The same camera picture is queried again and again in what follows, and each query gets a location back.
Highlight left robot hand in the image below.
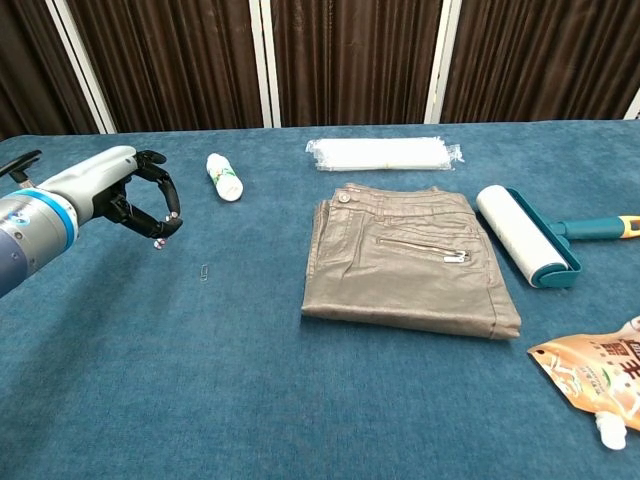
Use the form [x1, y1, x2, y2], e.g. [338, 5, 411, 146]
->
[47, 145, 184, 241]

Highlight orange sauce pouch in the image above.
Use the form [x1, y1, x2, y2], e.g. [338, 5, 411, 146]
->
[527, 315, 640, 450]

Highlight teal lint roller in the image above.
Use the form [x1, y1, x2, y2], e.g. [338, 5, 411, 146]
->
[475, 184, 640, 290]

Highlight folded brown trousers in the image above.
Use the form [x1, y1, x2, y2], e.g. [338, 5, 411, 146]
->
[301, 183, 523, 341]

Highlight dark curtain screen panel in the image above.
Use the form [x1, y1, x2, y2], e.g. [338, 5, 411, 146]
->
[0, 0, 119, 142]
[64, 0, 274, 134]
[259, 0, 451, 129]
[429, 0, 640, 125]

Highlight small white plastic bottle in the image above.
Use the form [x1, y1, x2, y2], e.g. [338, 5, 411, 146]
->
[205, 152, 245, 203]

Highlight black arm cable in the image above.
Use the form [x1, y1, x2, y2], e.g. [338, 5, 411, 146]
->
[0, 149, 43, 185]

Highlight blue table mat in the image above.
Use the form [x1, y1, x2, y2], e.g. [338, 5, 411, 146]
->
[0, 118, 640, 480]

